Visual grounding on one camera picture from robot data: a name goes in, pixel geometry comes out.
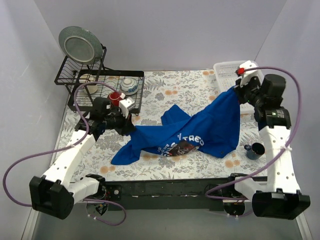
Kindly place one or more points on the black wire dish rack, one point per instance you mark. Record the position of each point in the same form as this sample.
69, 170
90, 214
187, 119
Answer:
72, 74

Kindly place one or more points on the white blue patterned bowl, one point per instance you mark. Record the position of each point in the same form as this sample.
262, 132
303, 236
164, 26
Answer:
129, 86

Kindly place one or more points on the white plastic basket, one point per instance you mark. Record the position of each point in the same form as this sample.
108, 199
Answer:
225, 74

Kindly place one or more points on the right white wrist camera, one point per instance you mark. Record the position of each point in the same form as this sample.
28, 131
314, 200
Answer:
245, 73

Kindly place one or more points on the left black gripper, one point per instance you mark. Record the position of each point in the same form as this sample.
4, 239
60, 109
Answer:
127, 124

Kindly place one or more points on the blue printed t shirt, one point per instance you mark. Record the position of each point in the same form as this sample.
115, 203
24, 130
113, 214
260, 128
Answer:
215, 130

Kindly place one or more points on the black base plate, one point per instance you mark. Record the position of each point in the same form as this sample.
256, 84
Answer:
170, 194

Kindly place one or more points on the grey green plate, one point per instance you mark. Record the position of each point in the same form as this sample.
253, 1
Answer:
80, 45

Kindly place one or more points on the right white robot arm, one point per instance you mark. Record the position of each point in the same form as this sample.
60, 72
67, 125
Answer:
281, 198

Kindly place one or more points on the red bowl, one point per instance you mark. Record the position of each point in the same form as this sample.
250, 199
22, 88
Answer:
114, 98

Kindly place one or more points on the dark blue mug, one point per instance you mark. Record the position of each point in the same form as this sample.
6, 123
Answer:
254, 151

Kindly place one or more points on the floral table mat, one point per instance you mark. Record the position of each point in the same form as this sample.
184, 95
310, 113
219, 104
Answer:
191, 90

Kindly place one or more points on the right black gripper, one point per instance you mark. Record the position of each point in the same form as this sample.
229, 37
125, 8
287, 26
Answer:
241, 91

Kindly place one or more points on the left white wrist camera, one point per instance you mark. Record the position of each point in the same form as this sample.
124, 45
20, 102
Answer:
126, 105

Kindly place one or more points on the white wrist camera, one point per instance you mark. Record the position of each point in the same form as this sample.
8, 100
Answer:
126, 105
245, 73

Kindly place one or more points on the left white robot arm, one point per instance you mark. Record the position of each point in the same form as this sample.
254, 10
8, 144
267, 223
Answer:
53, 193

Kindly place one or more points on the aluminium frame rail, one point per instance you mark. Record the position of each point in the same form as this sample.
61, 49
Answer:
104, 205

